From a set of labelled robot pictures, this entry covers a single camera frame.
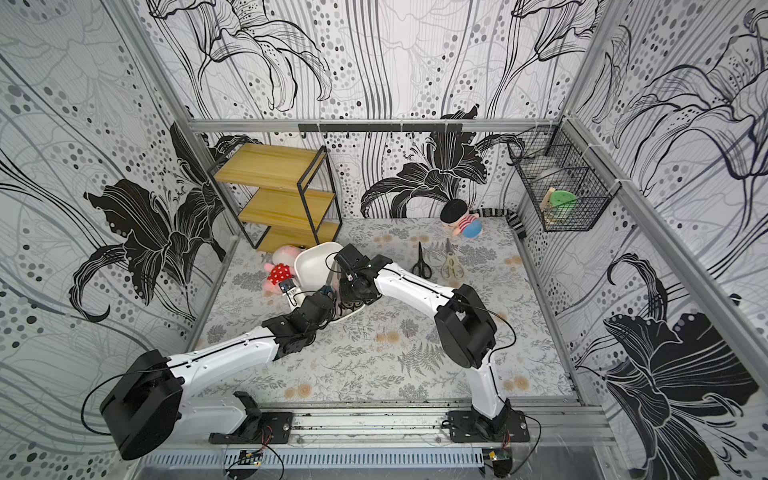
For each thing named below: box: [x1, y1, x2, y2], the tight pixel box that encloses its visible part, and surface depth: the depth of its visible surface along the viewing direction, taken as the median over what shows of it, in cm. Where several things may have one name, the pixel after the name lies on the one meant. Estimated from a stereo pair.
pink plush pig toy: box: [262, 245, 301, 295], surface depth 100 cm
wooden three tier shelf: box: [207, 143, 343, 253], surface depth 97 cm
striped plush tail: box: [469, 208, 527, 239], surface depth 121 cm
